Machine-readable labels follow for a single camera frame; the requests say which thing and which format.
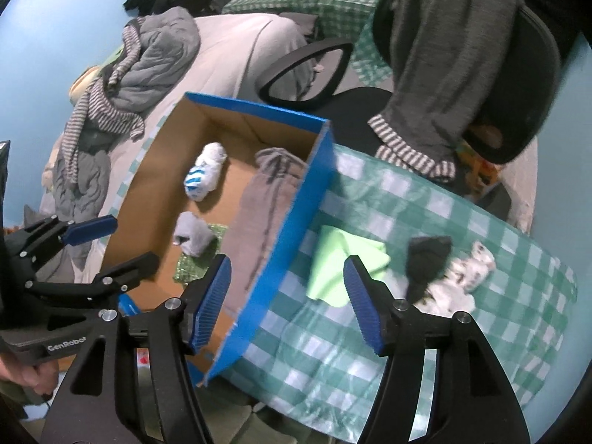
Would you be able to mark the grey garment with striped cuffs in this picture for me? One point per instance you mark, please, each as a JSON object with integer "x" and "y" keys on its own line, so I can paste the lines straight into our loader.
{"x": 439, "y": 32}

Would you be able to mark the taupe knit cloth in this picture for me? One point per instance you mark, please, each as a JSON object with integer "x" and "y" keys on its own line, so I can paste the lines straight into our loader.
{"x": 263, "y": 212}

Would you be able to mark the green bubble sheet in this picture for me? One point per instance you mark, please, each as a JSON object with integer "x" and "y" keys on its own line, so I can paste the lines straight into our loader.
{"x": 185, "y": 270}

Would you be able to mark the person's left hand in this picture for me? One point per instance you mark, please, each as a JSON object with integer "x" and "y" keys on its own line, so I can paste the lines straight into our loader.
{"x": 39, "y": 379}

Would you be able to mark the small grey-white sock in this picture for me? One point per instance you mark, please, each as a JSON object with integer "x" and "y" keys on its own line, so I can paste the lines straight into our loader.
{"x": 194, "y": 233}

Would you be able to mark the white patterned sock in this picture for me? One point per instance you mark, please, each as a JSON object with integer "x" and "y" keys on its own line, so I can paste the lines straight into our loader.
{"x": 471, "y": 263}

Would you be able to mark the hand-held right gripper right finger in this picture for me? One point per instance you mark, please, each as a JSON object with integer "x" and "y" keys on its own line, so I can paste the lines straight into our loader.
{"x": 365, "y": 305}

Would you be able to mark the black sock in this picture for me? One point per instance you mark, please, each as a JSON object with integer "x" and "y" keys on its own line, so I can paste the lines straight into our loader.
{"x": 425, "y": 263}

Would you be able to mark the bed with grey sheet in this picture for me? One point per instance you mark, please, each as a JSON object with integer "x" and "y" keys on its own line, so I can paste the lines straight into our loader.
{"x": 240, "y": 55}

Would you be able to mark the yellow pillow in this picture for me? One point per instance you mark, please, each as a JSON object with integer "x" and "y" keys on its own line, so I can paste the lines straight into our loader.
{"x": 83, "y": 85}

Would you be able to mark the blue-edged cardboard box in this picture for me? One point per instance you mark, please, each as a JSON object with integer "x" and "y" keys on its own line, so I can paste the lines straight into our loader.
{"x": 152, "y": 180}

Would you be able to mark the black office chair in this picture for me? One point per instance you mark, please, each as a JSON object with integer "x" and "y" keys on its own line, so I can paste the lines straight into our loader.
{"x": 522, "y": 78}

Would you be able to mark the yellow plastic bag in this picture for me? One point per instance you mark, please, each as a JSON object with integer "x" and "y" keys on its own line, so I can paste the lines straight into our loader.
{"x": 481, "y": 166}

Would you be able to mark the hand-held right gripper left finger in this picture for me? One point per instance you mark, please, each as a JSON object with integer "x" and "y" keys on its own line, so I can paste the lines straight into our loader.
{"x": 212, "y": 300}

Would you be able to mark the grey jacket pile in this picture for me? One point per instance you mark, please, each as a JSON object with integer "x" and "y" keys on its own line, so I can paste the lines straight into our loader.
{"x": 171, "y": 51}

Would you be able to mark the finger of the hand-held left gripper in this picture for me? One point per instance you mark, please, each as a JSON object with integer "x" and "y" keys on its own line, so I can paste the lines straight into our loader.
{"x": 129, "y": 270}
{"x": 92, "y": 230}

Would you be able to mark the person's olive trousers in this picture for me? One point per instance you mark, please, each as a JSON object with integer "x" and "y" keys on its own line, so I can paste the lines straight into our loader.
{"x": 259, "y": 425}

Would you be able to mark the light green cloth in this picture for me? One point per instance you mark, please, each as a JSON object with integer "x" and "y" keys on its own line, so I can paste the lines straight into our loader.
{"x": 333, "y": 259}

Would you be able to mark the black hanging jacket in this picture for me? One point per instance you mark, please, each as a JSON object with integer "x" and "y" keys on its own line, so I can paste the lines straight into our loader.
{"x": 555, "y": 0}

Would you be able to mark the green checkered tablecloth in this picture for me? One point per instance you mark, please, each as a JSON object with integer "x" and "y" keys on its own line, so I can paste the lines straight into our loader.
{"x": 416, "y": 194}
{"x": 314, "y": 0}

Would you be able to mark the blue striped white sock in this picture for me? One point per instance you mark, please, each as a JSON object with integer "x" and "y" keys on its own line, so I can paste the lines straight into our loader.
{"x": 206, "y": 171}

